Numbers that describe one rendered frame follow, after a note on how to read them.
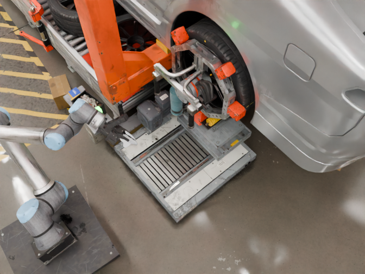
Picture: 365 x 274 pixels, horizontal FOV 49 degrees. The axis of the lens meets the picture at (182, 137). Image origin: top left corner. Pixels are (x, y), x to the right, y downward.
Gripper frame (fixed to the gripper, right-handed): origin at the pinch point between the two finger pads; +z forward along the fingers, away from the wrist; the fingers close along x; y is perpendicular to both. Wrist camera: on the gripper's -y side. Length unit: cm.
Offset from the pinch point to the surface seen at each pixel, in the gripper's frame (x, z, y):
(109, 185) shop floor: -78, 13, 84
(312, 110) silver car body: -4, 60, -67
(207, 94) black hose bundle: -37, 20, -33
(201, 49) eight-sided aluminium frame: -52, 3, -49
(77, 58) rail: -132, -65, 34
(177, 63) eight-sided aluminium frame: -84, -1, -25
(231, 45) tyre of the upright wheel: -48, 16, -62
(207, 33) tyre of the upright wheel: -54, 0, -58
